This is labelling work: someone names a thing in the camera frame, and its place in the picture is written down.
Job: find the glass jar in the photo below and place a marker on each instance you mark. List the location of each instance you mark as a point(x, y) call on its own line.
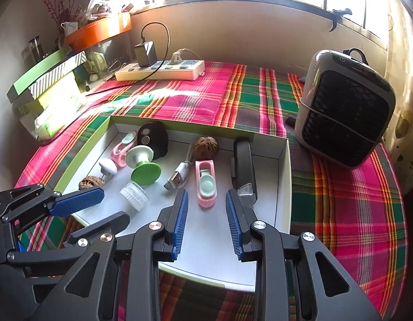
point(34, 50)

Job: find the orange round box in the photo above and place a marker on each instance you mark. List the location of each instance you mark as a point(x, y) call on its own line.
point(96, 31)

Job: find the black and white oval device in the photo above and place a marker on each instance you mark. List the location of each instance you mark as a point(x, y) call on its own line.
point(156, 137)

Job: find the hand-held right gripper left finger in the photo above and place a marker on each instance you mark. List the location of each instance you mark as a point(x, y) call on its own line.
point(179, 224)

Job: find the beige heart-print curtain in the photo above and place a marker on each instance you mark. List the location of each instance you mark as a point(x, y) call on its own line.
point(403, 90)

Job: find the black window hook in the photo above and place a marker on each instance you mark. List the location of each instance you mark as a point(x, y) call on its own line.
point(338, 16)

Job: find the white mushroom-shaped knob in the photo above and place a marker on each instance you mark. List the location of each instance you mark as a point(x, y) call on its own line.
point(108, 167)

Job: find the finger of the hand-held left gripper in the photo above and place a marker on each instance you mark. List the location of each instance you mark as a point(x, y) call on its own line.
point(103, 227)
point(76, 200)

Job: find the small black object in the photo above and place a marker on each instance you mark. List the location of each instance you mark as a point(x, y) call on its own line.
point(291, 119)

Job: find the small jar with lid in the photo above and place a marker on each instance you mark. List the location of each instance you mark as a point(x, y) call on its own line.
point(134, 195)

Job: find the white mug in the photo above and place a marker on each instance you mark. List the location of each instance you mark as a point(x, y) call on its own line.
point(69, 27)

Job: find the white plug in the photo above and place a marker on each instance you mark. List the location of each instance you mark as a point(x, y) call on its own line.
point(176, 57)

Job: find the green and white cardboard box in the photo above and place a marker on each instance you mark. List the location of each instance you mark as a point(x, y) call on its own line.
point(206, 240)

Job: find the green and white tissue pack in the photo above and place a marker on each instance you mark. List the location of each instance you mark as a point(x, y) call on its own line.
point(54, 123)

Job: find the grey and black space heater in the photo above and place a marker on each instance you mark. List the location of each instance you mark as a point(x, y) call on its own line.
point(347, 107)

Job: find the black device with clear end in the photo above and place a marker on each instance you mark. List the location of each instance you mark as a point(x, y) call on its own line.
point(243, 167)

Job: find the red berry branches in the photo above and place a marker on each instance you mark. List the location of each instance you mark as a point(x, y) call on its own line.
point(52, 0)

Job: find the green and white spool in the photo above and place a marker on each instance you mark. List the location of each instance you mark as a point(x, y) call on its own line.
point(144, 172)

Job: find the brown walnut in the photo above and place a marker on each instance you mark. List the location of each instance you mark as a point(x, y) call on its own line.
point(206, 147)
point(88, 184)

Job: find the pink and green plaid cloth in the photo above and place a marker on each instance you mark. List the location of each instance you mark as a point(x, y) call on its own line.
point(343, 207)

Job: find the white power strip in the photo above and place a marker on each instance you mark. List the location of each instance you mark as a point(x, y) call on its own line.
point(159, 72)

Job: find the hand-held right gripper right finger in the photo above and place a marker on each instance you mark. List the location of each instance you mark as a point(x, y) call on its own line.
point(233, 224)

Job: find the black charger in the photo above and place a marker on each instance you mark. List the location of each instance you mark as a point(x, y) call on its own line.
point(145, 53)

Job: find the green flat box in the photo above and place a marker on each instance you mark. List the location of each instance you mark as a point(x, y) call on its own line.
point(29, 80)

